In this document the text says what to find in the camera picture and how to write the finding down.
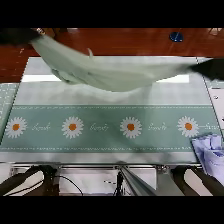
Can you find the silver frame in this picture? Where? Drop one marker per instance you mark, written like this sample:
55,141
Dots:
140,186

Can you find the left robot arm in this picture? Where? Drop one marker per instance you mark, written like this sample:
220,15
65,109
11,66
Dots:
20,181

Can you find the blue round disc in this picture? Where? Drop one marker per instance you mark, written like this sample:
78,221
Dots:
176,36

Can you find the pale green shirt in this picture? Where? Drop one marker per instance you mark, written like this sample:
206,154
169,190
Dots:
110,78

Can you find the lilac garment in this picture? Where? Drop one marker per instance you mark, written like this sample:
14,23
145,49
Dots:
210,150

